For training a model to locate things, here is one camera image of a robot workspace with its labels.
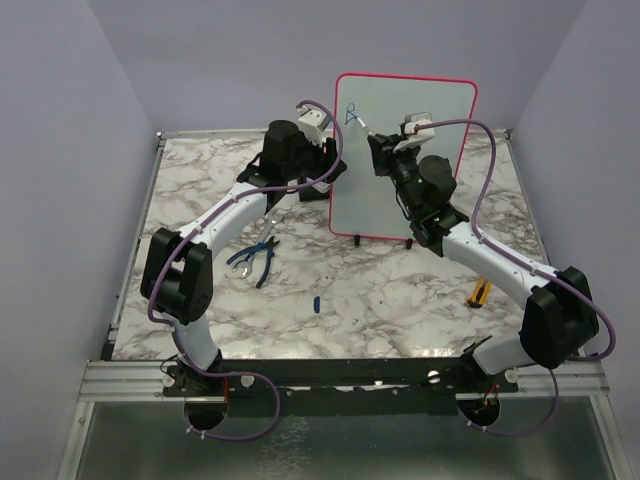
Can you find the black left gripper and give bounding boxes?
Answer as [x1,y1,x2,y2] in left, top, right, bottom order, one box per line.
[283,129,346,184]

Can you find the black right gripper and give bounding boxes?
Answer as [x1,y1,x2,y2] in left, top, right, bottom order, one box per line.
[372,133,422,216]

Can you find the pink framed whiteboard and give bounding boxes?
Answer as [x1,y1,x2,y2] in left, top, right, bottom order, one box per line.
[329,72,478,241]

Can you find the blue white whiteboard marker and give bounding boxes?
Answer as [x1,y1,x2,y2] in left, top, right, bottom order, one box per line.
[351,115,374,136]

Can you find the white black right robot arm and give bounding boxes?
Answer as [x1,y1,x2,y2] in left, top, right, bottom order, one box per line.
[367,134,599,391]

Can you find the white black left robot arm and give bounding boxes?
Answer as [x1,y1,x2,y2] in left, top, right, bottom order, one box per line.
[141,109,346,395]

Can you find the silver open-end wrench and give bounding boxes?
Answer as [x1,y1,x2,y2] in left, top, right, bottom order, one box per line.
[227,215,283,278]

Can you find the yellow utility knife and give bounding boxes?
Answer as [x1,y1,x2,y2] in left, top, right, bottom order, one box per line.
[466,277,492,309]

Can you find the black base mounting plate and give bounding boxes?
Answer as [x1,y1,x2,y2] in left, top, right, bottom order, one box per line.
[163,357,518,417]

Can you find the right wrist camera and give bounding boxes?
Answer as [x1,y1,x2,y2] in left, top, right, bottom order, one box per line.
[393,112,435,152]

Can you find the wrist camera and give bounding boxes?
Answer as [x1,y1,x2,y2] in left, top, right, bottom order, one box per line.
[296,106,333,147]
[393,112,435,152]

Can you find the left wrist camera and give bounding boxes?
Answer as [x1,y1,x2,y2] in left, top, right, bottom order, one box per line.
[296,106,333,147]

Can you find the blue handled pliers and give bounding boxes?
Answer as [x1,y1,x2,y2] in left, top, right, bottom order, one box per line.
[226,236,279,290]

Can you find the aluminium table frame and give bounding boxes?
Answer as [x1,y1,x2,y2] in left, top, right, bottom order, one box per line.
[64,131,631,479]

